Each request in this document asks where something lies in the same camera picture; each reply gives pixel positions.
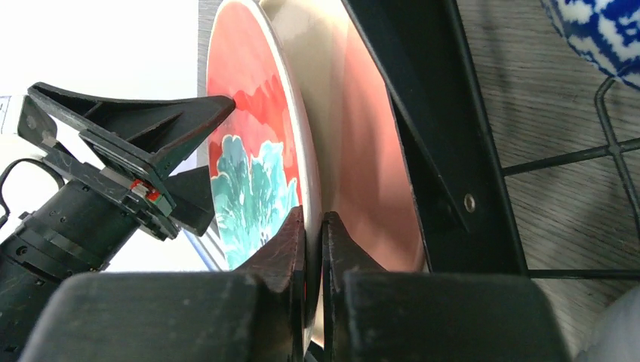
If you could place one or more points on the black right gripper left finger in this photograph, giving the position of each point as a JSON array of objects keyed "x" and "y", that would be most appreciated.
[{"x": 254, "y": 313}]

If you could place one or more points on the white blue-rimmed bowl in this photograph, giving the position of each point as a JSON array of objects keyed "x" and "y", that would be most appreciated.
[{"x": 615, "y": 336}]

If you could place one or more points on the red round plate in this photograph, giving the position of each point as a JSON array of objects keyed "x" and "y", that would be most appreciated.
[{"x": 262, "y": 160}]

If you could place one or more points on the red patterned bowl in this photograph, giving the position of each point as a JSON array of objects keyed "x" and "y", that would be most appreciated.
[{"x": 604, "y": 33}]

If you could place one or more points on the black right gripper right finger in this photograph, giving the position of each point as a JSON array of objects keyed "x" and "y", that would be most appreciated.
[{"x": 372, "y": 314}]

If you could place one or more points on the black wire dish rack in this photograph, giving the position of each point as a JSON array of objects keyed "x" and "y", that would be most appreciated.
[{"x": 460, "y": 195}]

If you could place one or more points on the pink round plate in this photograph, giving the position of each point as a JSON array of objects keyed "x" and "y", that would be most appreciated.
[{"x": 360, "y": 160}]

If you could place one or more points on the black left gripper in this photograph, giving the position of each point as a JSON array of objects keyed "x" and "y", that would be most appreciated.
[{"x": 110, "y": 159}]

